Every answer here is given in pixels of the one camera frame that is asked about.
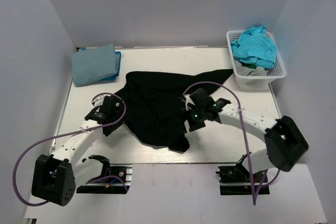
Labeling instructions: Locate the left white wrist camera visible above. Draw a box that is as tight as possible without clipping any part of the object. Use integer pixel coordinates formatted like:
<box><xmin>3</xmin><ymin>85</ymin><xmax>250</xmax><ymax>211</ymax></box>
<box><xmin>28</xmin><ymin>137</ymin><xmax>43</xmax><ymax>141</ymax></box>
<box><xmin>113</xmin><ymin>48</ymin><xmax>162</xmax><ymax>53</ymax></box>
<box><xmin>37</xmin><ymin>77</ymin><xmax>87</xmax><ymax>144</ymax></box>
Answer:
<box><xmin>91</xmin><ymin>94</ymin><xmax>105</xmax><ymax>108</ymax></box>

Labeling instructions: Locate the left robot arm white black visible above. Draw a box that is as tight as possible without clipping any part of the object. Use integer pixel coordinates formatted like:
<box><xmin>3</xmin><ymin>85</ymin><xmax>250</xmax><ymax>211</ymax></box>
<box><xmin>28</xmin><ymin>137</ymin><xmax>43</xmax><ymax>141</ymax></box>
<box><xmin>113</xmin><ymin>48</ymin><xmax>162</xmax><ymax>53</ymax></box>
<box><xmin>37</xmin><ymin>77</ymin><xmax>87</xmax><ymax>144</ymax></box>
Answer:
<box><xmin>31</xmin><ymin>96</ymin><xmax>126</xmax><ymax>206</ymax></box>

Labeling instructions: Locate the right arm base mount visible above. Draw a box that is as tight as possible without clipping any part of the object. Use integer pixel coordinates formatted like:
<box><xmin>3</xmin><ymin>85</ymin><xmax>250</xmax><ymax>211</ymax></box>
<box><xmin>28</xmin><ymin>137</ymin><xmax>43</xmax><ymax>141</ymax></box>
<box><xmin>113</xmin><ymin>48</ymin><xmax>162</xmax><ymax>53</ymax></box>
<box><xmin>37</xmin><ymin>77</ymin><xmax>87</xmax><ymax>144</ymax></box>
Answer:
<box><xmin>216</xmin><ymin>154</ymin><xmax>274</xmax><ymax>196</ymax></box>

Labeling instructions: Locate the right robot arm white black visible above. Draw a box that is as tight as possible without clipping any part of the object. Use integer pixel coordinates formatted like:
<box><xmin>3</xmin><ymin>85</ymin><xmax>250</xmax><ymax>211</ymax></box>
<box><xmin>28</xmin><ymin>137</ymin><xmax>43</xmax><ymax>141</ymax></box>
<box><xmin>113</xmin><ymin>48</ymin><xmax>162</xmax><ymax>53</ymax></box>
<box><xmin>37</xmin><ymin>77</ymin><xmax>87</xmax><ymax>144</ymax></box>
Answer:
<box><xmin>181</xmin><ymin>88</ymin><xmax>309</xmax><ymax>182</ymax></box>

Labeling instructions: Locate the white plastic basket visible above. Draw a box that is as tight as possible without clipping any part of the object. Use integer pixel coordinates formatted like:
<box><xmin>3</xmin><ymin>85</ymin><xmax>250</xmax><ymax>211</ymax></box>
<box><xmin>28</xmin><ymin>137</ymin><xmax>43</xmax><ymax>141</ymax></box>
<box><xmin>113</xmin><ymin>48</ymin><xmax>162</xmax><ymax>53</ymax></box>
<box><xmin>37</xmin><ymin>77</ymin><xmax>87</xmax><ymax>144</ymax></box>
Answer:
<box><xmin>226</xmin><ymin>26</ymin><xmax>286</xmax><ymax>85</ymax></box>

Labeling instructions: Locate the grey garment in basket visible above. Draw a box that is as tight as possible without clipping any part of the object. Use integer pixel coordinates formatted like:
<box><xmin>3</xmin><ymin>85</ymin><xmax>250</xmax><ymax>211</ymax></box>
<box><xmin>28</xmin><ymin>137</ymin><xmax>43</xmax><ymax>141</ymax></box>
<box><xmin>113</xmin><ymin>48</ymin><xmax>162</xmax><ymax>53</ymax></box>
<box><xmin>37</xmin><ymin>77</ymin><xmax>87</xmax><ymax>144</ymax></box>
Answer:
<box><xmin>235</xmin><ymin>60</ymin><xmax>268</xmax><ymax>76</ymax></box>

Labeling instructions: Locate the folded light blue t-shirt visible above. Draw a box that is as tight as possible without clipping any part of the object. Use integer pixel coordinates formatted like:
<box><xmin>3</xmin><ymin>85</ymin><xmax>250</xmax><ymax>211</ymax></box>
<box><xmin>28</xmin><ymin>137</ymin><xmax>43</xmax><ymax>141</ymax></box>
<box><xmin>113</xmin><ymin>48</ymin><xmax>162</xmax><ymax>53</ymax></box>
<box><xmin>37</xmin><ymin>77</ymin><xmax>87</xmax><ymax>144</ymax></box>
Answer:
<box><xmin>71</xmin><ymin>44</ymin><xmax>120</xmax><ymax>87</ymax></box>

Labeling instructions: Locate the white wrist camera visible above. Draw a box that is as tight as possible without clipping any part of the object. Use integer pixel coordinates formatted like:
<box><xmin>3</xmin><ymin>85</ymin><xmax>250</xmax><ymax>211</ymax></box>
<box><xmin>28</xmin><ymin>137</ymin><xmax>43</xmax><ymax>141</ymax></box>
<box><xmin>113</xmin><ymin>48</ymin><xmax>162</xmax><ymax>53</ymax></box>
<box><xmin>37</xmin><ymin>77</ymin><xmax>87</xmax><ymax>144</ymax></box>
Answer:
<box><xmin>91</xmin><ymin>94</ymin><xmax>105</xmax><ymax>108</ymax></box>
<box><xmin>182</xmin><ymin>94</ymin><xmax>195</xmax><ymax>111</ymax></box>

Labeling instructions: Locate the folded bright blue t-shirt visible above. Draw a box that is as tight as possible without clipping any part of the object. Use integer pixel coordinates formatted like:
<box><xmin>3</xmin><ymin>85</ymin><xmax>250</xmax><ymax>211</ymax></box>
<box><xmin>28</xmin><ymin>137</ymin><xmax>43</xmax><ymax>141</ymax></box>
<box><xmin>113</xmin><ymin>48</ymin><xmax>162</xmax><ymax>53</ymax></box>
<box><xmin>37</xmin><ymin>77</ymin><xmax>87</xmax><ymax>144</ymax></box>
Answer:
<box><xmin>80</xmin><ymin>45</ymin><xmax>121</xmax><ymax>85</ymax></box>

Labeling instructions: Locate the turquoise t-shirt in basket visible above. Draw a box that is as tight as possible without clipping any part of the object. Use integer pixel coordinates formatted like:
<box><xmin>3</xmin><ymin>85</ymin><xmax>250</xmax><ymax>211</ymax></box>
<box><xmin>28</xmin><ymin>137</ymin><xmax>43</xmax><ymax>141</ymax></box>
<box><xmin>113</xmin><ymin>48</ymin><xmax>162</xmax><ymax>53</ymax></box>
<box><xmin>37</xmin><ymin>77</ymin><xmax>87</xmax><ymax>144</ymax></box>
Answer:
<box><xmin>230</xmin><ymin>26</ymin><xmax>277</xmax><ymax>69</ymax></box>

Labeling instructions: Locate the black t-shirt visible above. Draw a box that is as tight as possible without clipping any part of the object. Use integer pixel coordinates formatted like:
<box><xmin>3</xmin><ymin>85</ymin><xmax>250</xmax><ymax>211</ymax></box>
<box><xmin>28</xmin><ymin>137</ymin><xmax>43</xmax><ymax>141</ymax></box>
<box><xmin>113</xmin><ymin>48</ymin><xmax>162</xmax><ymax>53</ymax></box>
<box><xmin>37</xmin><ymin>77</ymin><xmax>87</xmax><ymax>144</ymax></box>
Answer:
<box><xmin>116</xmin><ymin>69</ymin><xmax>233</xmax><ymax>153</ymax></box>

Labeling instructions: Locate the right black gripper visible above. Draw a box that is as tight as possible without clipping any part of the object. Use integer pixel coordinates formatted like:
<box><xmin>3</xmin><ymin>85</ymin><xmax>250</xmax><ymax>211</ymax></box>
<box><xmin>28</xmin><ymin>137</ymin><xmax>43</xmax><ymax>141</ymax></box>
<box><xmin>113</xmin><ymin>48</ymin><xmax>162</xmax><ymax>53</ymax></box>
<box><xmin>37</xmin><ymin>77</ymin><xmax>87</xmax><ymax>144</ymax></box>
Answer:
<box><xmin>175</xmin><ymin>106</ymin><xmax>207</xmax><ymax>136</ymax></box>

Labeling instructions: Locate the green garment in basket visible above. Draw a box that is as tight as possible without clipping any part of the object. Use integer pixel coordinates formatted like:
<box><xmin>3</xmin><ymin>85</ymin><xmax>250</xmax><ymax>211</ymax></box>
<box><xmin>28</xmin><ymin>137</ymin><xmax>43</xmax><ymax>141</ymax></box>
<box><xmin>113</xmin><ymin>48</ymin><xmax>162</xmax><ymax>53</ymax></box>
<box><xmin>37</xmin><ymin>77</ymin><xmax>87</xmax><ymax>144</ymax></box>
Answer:
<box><xmin>241</xmin><ymin>62</ymin><xmax>258</xmax><ymax>69</ymax></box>

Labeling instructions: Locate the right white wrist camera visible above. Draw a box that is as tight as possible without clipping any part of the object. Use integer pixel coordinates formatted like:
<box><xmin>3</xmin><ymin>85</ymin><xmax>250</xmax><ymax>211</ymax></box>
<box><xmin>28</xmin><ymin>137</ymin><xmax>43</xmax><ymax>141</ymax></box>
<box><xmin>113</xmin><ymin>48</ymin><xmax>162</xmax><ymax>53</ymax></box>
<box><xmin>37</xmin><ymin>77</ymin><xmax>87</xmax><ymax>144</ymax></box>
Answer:
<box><xmin>182</xmin><ymin>94</ymin><xmax>195</xmax><ymax>111</ymax></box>

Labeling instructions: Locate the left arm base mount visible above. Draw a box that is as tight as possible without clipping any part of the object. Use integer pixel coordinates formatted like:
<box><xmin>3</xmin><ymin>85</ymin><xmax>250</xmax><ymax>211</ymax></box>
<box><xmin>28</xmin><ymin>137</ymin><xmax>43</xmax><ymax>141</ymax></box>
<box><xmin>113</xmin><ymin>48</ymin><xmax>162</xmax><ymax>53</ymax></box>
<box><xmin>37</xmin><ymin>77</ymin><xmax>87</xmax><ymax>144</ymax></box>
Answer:
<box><xmin>73</xmin><ymin>155</ymin><xmax>132</xmax><ymax>194</ymax></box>

